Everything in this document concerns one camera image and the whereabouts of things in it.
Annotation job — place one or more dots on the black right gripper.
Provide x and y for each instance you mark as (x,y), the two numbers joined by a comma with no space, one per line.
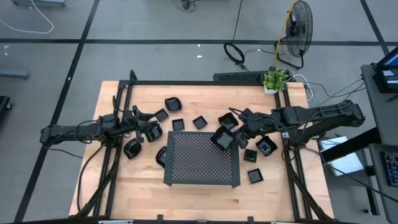
(258,126)

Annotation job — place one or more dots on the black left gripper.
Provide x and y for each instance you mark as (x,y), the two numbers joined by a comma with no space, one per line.
(128,123)

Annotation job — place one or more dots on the small black square plate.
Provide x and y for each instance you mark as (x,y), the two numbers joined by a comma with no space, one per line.
(178,124)
(255,175)
(200,122)
(250,155)
(161,115)

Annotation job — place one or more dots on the black square flared bowl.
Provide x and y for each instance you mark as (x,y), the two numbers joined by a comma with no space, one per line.
(222,139)
(266,146)
(228,120)

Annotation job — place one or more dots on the small black tray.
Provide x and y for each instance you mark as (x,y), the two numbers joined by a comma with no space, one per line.
(173,104)

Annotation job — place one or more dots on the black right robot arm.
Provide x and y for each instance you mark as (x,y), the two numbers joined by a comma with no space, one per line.
(326,115)

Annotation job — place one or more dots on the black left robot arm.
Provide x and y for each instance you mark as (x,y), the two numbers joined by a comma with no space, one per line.
(68,132)

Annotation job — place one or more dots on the black perforated metal rack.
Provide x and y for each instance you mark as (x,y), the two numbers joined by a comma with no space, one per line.
(202,161)

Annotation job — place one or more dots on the long black perforated bar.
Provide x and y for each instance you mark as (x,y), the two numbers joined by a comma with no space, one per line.
(237,76)

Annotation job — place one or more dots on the green plant in white pot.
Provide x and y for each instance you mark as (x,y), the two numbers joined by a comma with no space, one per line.
(275,80)

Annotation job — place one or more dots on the white box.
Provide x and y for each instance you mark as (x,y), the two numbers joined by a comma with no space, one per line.
(345,165)

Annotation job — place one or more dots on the black slanted crossbar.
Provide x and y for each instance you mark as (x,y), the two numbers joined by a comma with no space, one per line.
(351,144)

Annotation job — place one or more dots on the black floor fan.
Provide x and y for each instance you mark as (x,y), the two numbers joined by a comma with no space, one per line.
(298,29)

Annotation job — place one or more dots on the grey desk foot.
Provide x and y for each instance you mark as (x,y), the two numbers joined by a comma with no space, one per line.
(38,2)
(14,74)

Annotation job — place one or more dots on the grey desk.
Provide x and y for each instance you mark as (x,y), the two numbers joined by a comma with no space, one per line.
(381,202)
(381,105)

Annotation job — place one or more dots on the black desktop device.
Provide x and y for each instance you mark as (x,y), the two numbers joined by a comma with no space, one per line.
(385,81)

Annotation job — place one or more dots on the black keyboard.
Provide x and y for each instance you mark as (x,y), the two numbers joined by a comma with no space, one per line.
(391,168)

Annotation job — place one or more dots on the large black desk monitor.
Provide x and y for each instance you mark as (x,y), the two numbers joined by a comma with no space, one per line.
(388,59)

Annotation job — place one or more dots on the silver arm base bracket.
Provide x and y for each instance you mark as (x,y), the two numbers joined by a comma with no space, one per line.
(285,134)

